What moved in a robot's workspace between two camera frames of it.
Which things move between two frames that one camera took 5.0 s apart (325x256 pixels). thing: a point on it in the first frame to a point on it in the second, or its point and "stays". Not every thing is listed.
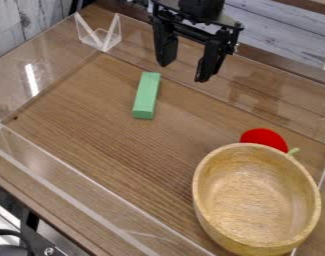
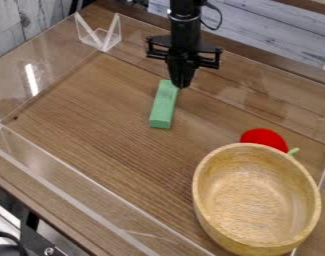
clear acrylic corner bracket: (99, 38) stays
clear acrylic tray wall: (78, 202) stays
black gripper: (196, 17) to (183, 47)
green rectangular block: (146, 95) to (164, 103)
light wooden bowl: (257, 198) stays
